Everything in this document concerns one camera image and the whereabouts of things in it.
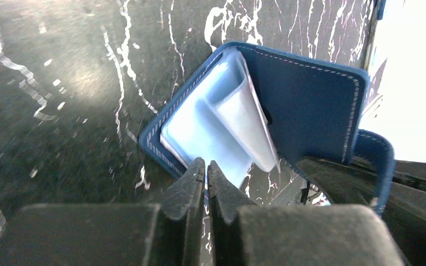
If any blue leather card holder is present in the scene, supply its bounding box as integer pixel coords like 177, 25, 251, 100
139, 42, 395, 214

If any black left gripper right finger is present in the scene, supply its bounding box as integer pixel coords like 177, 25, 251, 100
207, 161, 257, 265

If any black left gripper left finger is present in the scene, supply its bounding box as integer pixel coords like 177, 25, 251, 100
150, 157, 206, 265

